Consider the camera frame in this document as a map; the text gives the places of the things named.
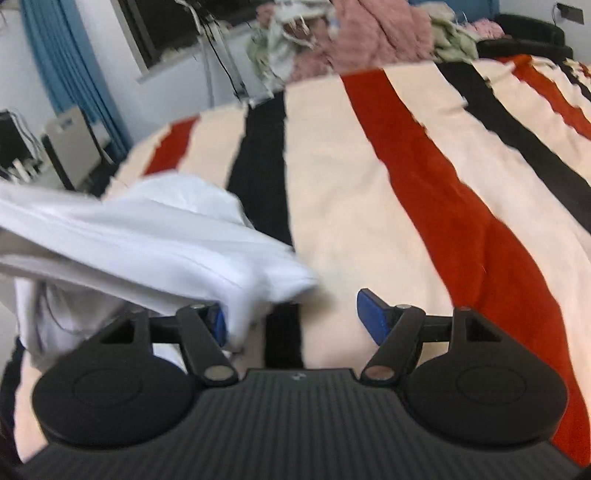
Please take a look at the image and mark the striped red black cream blanket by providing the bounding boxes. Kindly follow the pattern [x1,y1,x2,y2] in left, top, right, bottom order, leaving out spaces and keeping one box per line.
[0,54,591,464]

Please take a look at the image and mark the white garment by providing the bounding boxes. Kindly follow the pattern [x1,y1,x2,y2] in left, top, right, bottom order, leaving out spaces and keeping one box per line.
[0,173,320,371]

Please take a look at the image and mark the black wall socket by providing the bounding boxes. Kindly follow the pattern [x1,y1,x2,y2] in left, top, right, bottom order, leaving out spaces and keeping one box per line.
[556,2,585,25]

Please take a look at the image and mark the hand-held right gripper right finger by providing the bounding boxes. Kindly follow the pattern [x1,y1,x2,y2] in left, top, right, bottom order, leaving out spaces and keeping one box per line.
[356,288,504,388]

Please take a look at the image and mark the black sofa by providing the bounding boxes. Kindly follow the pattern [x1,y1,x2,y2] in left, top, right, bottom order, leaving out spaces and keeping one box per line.
[477,14,574,62]

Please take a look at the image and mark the pink fluffy cloth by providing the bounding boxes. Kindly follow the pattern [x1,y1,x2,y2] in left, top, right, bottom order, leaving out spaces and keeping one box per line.
[288,0,435,83]

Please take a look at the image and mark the small pink cloth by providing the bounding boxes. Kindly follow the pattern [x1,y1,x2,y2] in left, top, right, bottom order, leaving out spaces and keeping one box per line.
[465,18,505,41]

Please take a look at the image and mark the pale green cloth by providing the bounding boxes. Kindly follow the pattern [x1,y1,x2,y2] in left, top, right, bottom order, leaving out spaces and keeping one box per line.
[429,13,479,64]

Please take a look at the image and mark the white frayed cloth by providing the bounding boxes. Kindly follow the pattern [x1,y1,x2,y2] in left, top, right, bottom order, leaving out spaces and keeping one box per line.
[246,0,334,85]

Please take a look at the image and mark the black monitor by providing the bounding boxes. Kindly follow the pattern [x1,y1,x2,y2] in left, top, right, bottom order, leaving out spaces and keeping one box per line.
[0,110,37,172]

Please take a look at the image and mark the white box appliance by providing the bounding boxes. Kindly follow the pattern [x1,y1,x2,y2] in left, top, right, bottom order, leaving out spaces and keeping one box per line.
[43,107,112,191]

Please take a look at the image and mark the dark window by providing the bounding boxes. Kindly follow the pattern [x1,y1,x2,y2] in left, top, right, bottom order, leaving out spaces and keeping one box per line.
[117,0,279,72]

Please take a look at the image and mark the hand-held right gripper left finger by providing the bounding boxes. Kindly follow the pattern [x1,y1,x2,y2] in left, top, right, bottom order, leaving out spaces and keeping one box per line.
[98,302,239,388]

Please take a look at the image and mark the metal tripod stand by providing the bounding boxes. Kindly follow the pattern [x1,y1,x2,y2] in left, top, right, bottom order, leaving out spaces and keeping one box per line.
[178,0,274,110]

